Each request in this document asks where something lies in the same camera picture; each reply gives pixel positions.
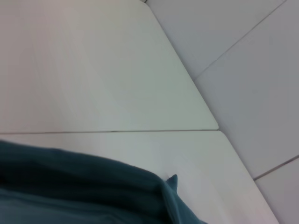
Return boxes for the teal blue shirt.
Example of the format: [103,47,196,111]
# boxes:
[0,139,209,224]

